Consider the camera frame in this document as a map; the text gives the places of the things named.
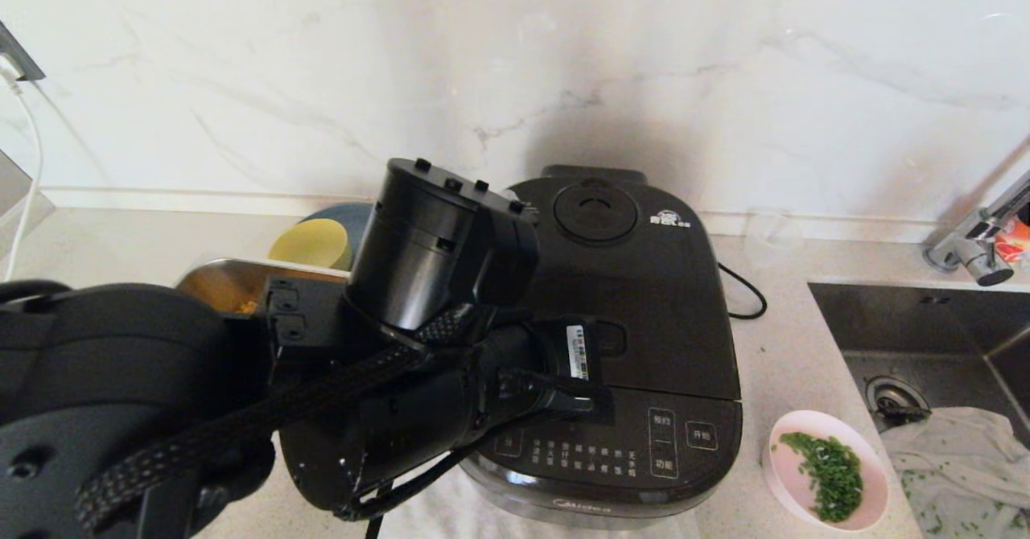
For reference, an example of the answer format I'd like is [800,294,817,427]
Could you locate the black rice cooker lid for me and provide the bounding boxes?
[507,175,741,401]

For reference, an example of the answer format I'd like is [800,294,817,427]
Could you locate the pink bowl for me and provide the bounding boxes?
[760,409,890,533]

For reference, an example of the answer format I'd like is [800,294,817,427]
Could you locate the chopped green scallions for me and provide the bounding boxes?
[779,430,864,524]

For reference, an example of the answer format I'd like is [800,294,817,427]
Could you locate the yellow bowl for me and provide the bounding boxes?
[268,217,353,272]

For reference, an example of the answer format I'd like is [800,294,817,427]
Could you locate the white towel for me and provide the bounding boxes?
[378,467,701,539]

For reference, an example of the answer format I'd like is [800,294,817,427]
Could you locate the clear plastic measuring cup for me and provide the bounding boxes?
[744,208,805,262]

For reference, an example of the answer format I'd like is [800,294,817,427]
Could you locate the blue grey plate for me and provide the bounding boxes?
[299,203,379,234]

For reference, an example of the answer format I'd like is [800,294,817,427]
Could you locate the metal sink drain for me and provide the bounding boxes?
[865,376,933,427]

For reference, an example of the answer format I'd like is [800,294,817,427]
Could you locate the white cloth with green bits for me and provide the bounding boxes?
[879,406,1030,539]

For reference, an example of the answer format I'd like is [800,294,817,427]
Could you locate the stainless steel tray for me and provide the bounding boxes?
[175,257,351,316]

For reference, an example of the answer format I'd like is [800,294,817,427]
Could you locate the chrome faucet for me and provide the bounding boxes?
[924,171,1030,286]

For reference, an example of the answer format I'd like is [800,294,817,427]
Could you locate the red orange packet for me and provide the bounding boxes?
[994,217,1030,265]

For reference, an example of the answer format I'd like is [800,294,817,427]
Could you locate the grey metal panel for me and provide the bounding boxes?
[0,149,56,262]

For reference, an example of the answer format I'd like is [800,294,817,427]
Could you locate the black power cord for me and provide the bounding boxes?
[716,261,768,320]

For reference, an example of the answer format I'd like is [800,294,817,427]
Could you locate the white power cable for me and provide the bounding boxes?
[0,56,45,282]

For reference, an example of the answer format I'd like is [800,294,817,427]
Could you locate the dark wall socket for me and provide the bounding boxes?
[0,20,47,83]

